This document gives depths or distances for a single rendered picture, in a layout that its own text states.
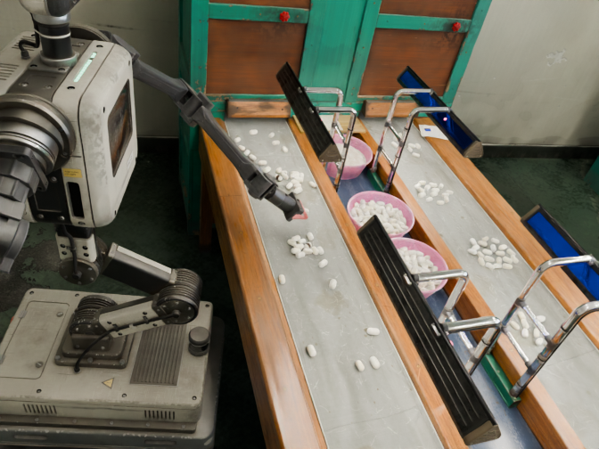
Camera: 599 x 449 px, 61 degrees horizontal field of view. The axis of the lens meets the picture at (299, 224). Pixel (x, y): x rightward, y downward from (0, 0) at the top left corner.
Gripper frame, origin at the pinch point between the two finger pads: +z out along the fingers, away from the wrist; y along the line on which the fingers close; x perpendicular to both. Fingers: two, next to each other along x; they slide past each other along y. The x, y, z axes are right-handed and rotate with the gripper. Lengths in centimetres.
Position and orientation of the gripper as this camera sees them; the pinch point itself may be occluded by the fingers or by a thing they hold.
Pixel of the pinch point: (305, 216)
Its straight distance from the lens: 184.2
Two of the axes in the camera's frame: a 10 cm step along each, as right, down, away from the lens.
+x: -7.3, 6.2, 3.0
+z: 6.3, 4.3, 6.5
